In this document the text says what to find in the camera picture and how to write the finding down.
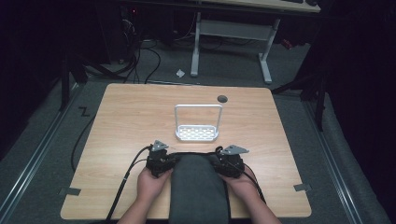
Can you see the metal floor rail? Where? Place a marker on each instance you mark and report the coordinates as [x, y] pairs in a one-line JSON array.
[[333, 161], [37, 152]]

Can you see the small red object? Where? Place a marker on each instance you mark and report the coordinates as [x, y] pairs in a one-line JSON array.
[[286, 44]]

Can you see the desk with white legs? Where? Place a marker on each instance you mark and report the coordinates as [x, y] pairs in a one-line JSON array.
[[233, 29]]

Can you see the black round table grommet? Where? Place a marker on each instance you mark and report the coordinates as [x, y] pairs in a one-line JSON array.
[[222, 99]]

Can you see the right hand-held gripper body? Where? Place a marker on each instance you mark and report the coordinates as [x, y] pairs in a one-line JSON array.
[[232, 165]]

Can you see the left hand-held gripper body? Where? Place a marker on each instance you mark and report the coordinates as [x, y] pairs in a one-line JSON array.
[[158, 163]]

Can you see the white paper scrap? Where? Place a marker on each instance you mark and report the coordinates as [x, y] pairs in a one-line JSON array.
[[180, 73]]

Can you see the black metal stand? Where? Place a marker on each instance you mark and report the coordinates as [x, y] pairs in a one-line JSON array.
[[64, 84], [319, 102]]

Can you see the grey tape piece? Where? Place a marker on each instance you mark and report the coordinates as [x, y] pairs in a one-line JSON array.
[[302, 187], [70, 191]]

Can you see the grey and yellow cloth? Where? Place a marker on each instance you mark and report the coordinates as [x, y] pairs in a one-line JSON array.
[[199, 186]]

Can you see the white metal rack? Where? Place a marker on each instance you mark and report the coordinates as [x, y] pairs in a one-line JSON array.
[[196, 133]]

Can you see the dark computer tower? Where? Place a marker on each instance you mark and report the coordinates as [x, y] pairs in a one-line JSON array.
[[120, 31]]

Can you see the person's right hand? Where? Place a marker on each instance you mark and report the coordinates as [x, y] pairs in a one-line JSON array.
[[241, 186]]

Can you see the person's left hand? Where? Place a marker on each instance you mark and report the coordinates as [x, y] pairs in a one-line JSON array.
[[152, 186]]

